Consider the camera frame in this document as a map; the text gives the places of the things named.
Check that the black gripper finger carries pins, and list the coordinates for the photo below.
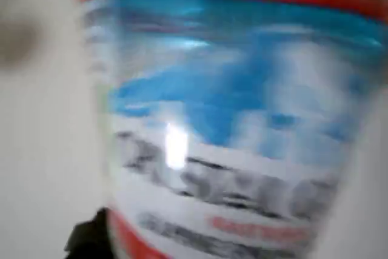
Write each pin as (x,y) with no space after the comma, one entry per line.
(88,234)

